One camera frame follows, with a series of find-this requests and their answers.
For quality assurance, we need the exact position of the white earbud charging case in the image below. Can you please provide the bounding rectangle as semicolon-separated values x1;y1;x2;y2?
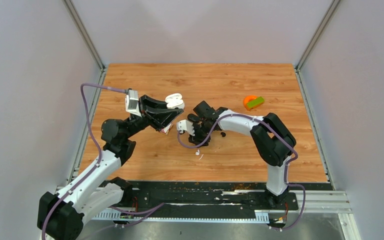
164;93;185;109

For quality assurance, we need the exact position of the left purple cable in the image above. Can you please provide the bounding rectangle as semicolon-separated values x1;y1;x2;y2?
41;82;128;240

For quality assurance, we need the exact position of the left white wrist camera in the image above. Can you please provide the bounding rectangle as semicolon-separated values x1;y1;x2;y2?
125;89;142;117

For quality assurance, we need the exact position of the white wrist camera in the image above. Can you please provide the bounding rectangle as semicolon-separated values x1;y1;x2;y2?
125;89;142;117
176;119;195;136

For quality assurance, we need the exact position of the purple cable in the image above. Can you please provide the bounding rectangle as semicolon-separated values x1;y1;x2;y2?
177;113;307;232
41;82;128;240

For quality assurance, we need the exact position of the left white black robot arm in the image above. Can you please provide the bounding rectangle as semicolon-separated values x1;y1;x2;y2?
37;93;185;240

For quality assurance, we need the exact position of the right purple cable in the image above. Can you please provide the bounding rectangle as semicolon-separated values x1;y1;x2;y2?
177;113;307;232

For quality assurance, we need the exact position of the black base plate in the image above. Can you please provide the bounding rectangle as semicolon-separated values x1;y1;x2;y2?
116;181;299;219

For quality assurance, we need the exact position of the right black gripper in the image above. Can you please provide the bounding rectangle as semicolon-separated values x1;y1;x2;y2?
187;120;215;148

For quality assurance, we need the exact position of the black earbud charging case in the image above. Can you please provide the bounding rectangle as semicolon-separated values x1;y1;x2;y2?
187;113;201;123

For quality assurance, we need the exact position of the green toy brick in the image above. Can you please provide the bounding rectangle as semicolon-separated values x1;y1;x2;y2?
245;96;265;111

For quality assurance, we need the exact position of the orange ring toy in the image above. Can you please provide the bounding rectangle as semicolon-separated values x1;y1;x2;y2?
242;95;259;111

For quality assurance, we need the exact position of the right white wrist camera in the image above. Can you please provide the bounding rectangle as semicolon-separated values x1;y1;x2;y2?
176;119;195;136

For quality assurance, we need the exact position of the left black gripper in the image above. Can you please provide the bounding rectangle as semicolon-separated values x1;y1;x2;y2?
123;94;184;140

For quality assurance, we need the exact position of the white slotted cable duct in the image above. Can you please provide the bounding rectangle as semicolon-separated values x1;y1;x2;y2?
89;209;270;223

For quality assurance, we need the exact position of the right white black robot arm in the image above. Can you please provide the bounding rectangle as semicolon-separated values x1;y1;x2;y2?
176;101;298;209

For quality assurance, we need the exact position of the pink small carton box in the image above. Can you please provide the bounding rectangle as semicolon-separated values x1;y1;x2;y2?
160;123;173;135

